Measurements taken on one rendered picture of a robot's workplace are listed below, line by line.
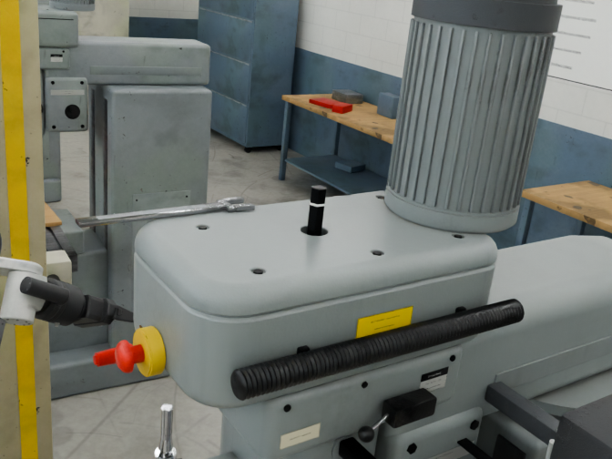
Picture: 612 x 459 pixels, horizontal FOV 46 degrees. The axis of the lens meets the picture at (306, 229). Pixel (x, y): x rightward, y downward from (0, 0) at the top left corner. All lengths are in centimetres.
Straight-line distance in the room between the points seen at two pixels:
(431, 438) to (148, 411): 282
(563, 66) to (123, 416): 404
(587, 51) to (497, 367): 475
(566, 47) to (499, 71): 493
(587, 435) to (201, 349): 48
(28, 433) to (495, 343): 227
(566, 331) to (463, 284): 34
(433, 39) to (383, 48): 640
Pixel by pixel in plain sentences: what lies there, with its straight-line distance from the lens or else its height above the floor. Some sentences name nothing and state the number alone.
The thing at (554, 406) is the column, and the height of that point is 156.
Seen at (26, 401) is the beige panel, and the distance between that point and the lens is 302.
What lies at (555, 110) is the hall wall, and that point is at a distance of 596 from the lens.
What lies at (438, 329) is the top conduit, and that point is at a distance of 95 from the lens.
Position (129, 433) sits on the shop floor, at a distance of 371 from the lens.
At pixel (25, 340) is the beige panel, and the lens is 288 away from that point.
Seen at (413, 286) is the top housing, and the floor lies 185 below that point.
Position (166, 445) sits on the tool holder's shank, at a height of 125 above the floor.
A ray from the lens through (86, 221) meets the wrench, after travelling 94.
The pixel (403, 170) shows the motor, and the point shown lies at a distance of 105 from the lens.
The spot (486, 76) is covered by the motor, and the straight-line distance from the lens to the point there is 98.
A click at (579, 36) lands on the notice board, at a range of 586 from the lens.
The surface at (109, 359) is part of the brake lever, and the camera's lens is 102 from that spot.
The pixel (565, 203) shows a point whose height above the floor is 88.
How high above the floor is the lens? 223
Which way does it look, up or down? 21 degrees down
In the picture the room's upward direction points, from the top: 6 degrees clockwise
